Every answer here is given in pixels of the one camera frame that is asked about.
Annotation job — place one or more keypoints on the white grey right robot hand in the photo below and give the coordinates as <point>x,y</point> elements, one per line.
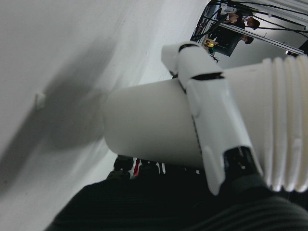
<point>211,108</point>

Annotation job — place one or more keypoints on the white paper cup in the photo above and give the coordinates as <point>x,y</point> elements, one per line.
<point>149,120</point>

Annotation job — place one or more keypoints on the black monitor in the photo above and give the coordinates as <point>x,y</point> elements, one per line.
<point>227,42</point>

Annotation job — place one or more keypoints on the dark-haired person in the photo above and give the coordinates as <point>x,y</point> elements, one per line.
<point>247,39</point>
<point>252,22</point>

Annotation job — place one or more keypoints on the long aluminium frame rail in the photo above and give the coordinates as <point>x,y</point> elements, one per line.
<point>272,38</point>

